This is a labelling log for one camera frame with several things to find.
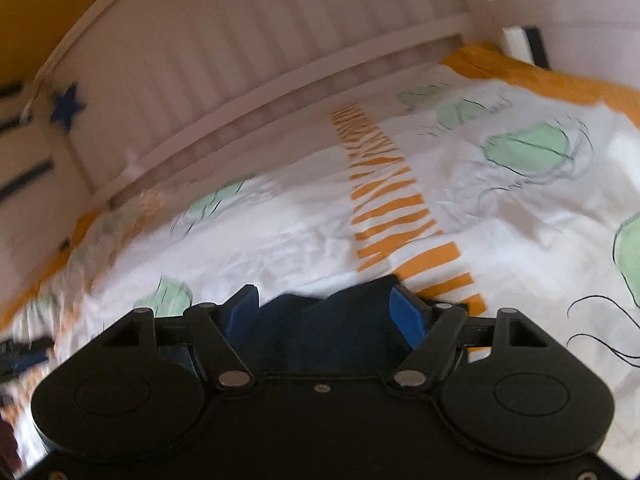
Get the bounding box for white printed blanket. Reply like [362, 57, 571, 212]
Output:
[0, 62, 640, 480]

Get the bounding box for white wooden bed frame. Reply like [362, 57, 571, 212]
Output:
[27, 0, 640, 211]

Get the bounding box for white drawer cabinet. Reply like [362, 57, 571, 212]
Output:
[0, 77, 103, 281]

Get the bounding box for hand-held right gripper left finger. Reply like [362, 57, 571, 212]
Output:
[102, 283, 261, 391]

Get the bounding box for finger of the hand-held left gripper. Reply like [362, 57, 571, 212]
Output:
[0, 339, 52, 377]

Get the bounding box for dark navy garment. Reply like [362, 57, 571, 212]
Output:
[229, 275, 427, 379]

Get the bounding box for blue star sticker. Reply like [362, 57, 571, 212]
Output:
[49, 81, 88, 127]

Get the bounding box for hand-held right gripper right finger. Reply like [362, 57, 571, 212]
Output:
[385, 284, 551, 391]

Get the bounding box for orange bed sheet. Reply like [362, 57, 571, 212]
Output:
[0, 41, 640, 316]

